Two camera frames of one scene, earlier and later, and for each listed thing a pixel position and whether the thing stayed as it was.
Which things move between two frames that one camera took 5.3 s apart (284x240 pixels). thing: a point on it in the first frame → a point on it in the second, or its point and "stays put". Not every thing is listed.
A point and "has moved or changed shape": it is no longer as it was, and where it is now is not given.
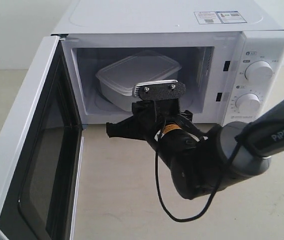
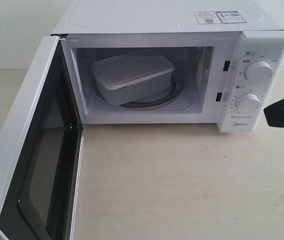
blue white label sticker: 220,17 stays put
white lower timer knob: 248,103 stays put
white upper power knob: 259,71 stays put
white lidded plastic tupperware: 116,81 has moved or changed shape
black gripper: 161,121 → 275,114
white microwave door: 29,187 stays put
